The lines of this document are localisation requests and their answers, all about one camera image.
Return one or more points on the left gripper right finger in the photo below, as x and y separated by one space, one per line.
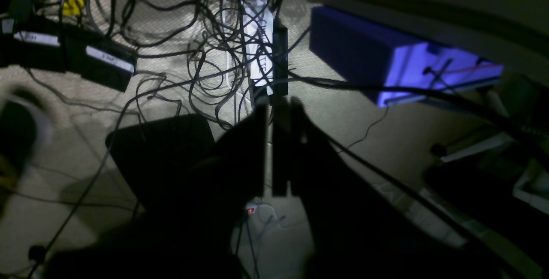
357 233

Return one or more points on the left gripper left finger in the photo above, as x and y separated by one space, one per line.
187 234

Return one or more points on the black box under table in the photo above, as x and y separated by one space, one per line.
152 157

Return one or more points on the blue box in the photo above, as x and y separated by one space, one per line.
367 53

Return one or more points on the white labelled power strip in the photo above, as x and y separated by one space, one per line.
258 35

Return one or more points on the black labelled adapter bricks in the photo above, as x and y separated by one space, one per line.
40 43

